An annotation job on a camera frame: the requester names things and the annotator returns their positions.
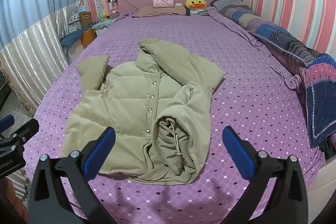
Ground orange wooden nightstand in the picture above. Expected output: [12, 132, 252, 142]
[81, 27, 96, 49]

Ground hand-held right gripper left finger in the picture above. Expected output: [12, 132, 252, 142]
[28, 127, 116, 224]

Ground patchwork quilt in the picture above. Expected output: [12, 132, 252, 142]
[207, 0, 336, 149]

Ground brown pillow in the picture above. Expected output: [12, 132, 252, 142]
[133, 6, 186, 17]

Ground patterned storage box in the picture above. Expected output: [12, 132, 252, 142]
[68, 14, 81, 32]

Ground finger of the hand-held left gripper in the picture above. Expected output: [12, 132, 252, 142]
[0, 115, 15, 138]
[12, 118, 40, 144]

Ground cardboard box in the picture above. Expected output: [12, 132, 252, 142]
[79, 12, 92, 26]

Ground silver ribbed curtain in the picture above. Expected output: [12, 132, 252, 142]
[0, 1, 82, 112]

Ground dark printed cushion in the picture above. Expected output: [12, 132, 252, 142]
[186, 7, 209, 17]

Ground yellow duck plush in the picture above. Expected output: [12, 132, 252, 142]
[185, 0, 208, 10]

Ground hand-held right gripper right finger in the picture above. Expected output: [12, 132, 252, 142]
[222, 126, 309, 224]

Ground beige puffer jacket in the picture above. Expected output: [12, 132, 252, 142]
[60, 38, 226, 184]

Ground light blue cloth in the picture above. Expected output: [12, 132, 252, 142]
[92, 17, 120, 32]

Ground bed with purple dotted sheet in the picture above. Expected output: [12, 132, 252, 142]
[24, 13, 326, 224]

